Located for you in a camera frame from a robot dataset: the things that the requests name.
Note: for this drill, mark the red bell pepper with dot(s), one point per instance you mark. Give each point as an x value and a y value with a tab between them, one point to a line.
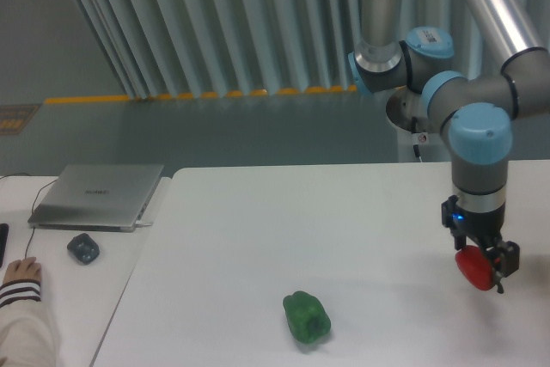
475	267

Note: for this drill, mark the dark grey small tray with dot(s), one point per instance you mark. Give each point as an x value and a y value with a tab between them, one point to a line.
84	249

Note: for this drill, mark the green bell pepper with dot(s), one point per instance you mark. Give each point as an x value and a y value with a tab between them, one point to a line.
306	317

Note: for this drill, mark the white usb plug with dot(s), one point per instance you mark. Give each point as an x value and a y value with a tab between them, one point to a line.
140	224

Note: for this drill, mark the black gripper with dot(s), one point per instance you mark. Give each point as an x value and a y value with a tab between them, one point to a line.
484	230

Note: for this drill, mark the white striped sleeve forearm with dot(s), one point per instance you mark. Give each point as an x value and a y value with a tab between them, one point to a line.
26	331

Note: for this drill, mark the person's hand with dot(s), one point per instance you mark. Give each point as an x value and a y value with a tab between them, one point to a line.
28	269

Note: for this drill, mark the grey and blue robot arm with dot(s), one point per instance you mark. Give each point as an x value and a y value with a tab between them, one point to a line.
472	117

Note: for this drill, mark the black phone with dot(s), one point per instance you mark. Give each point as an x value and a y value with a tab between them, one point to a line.
4	233

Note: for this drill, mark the silver closed laptop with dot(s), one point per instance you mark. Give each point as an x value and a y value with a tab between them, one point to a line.
98	197

